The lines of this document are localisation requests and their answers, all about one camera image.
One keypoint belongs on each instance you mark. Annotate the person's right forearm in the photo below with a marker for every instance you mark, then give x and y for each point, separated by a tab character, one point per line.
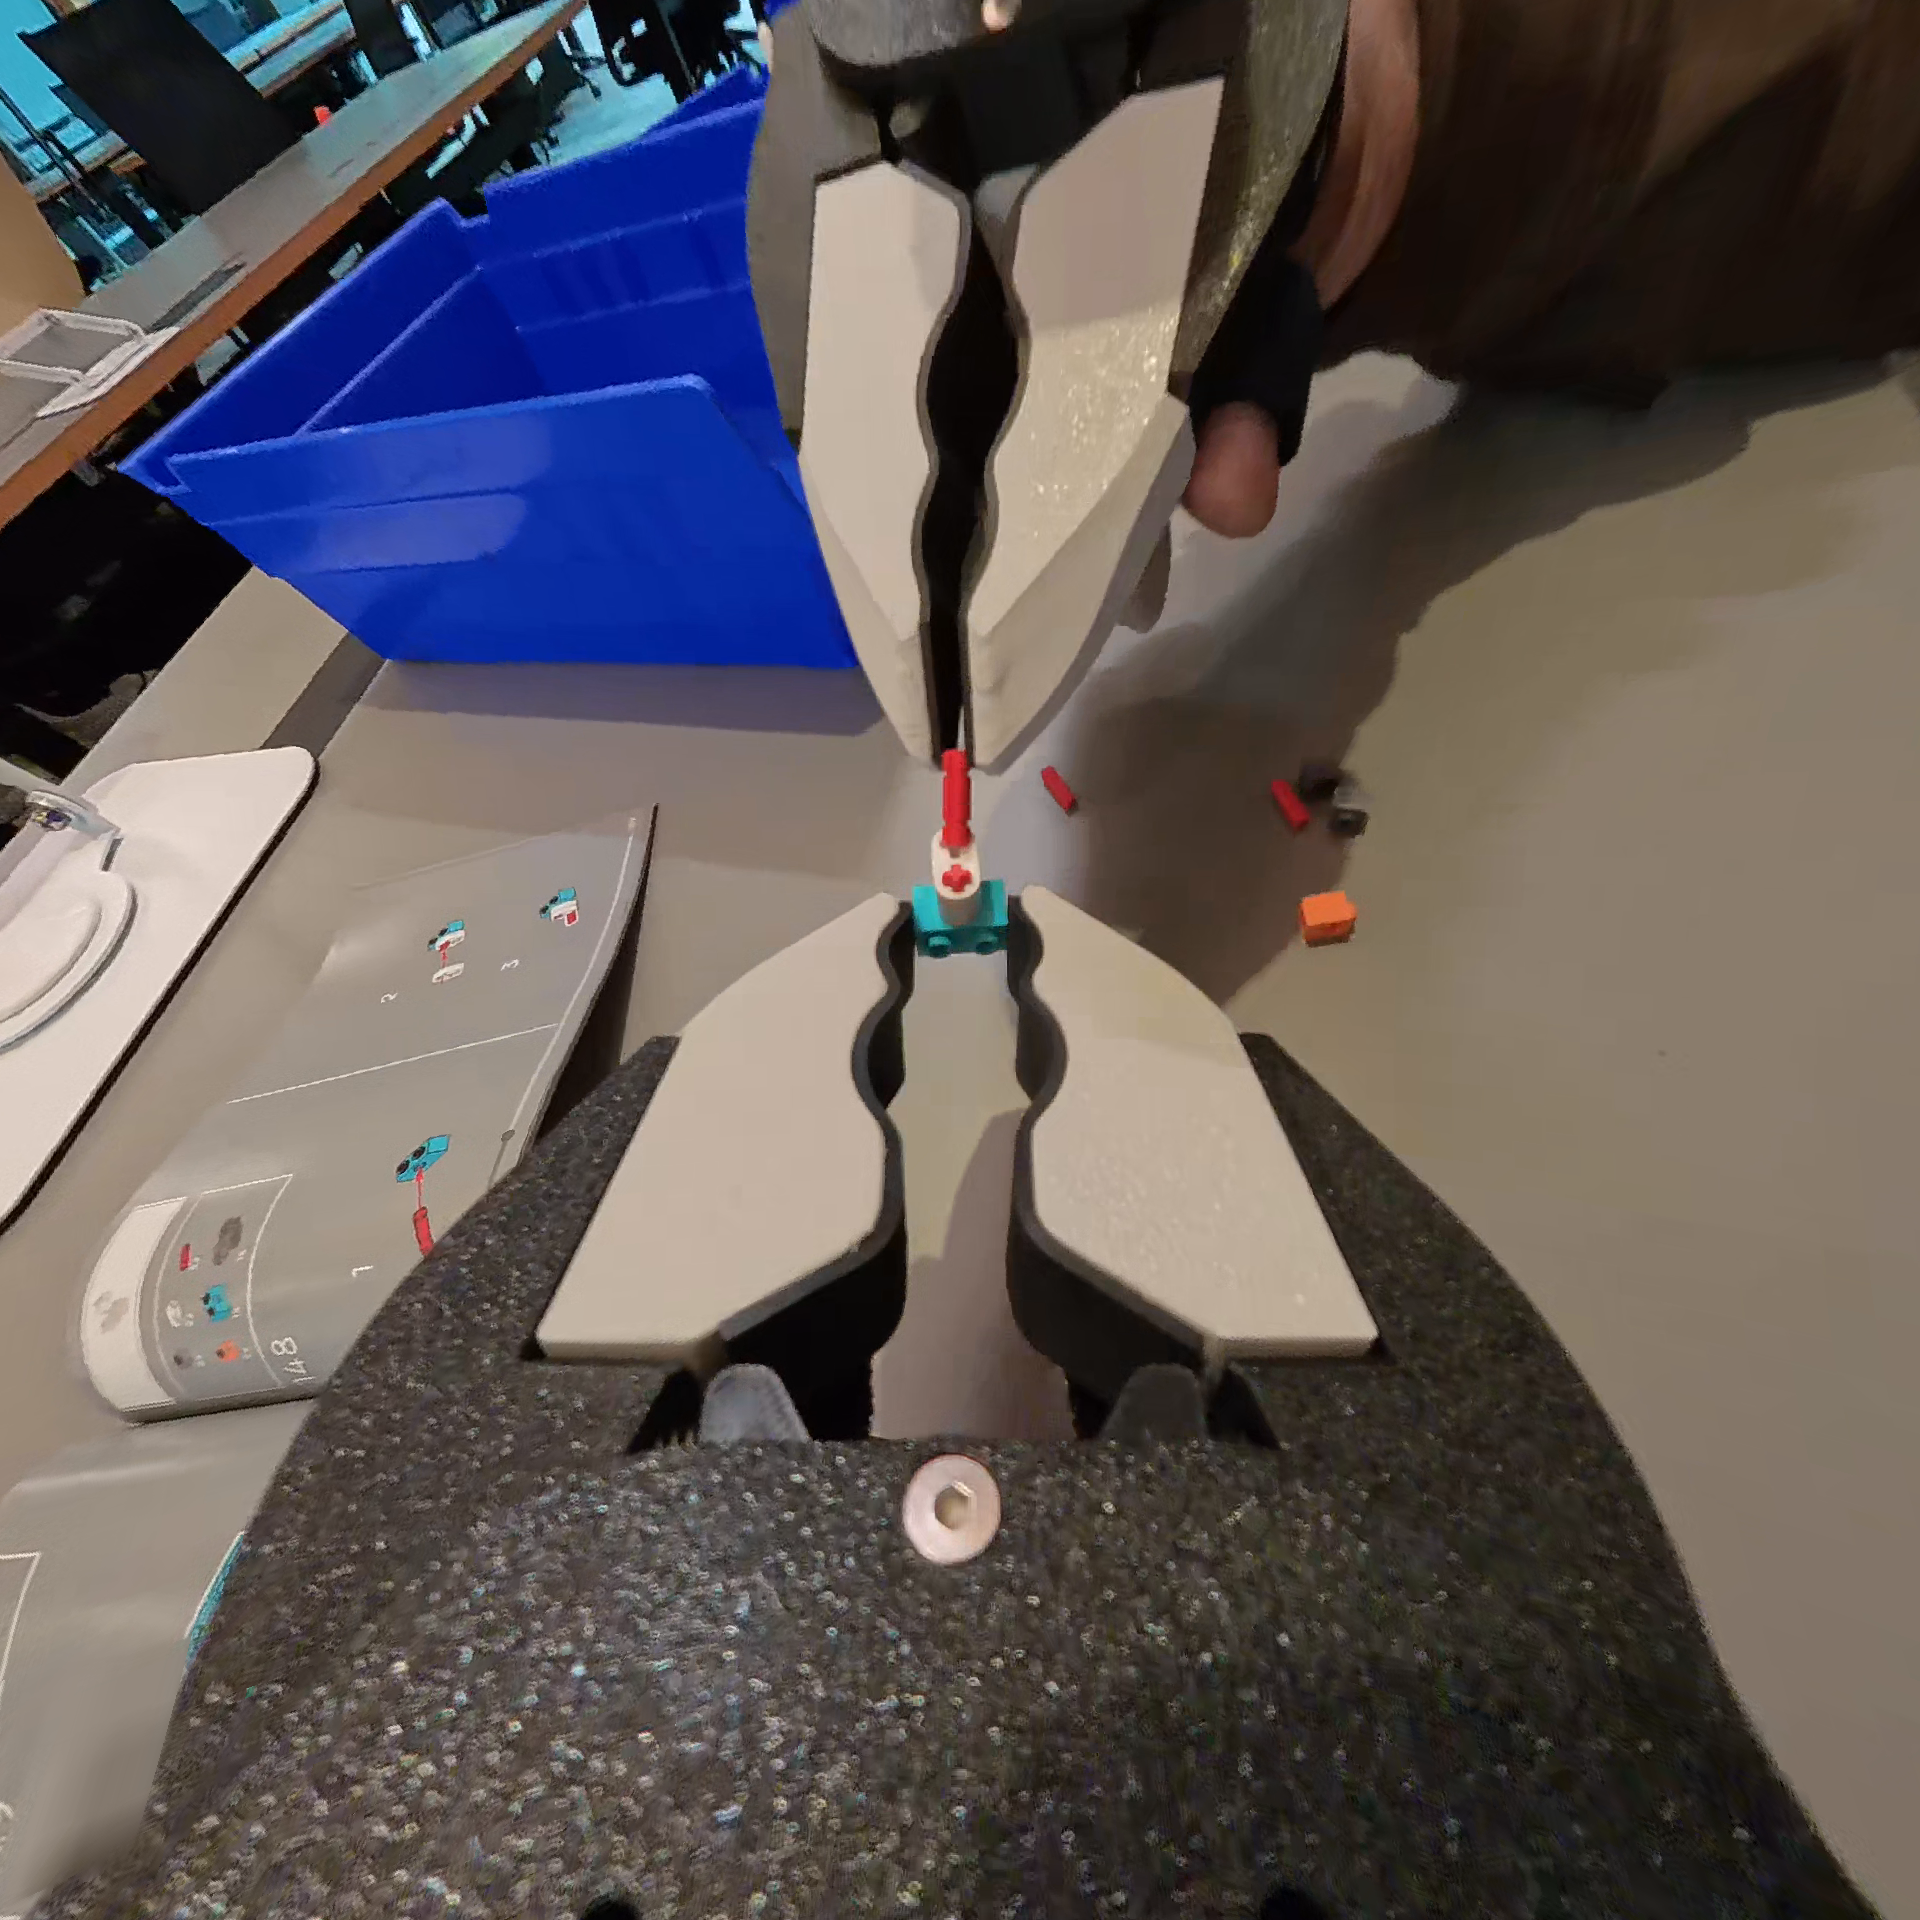
1651	182

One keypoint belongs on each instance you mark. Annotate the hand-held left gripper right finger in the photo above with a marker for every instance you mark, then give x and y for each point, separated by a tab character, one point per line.
1186	1185

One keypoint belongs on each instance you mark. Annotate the grey instruction booklet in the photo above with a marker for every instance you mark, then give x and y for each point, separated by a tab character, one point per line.
375	1049

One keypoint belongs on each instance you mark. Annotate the teal toy brick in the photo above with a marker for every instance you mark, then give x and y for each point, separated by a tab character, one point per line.
991	909

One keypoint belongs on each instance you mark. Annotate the white flat board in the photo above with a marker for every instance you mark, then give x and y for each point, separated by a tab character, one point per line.
212	840

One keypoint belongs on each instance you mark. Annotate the blue plastic bin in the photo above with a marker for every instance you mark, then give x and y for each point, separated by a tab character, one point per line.
721	113
630	254
525	524

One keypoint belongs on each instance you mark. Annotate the grey desk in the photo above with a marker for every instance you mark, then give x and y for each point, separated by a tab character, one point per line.
1575	1126

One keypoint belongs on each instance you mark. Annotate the clear plastic box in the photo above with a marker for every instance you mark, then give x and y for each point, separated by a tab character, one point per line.
77	360

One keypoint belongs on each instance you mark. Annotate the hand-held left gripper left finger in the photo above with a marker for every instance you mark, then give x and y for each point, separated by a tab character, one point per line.
734	1185

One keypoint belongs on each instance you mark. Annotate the white round stand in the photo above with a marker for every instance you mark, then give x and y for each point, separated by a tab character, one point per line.
61	931

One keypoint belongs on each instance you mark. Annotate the wooden office table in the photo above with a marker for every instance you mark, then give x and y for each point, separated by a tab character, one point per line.
330	182

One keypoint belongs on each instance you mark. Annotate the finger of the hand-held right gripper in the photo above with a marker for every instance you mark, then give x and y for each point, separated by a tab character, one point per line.
878	421
1089	421

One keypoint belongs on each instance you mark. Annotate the orange toy brick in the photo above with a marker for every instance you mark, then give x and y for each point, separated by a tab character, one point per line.
1329	918

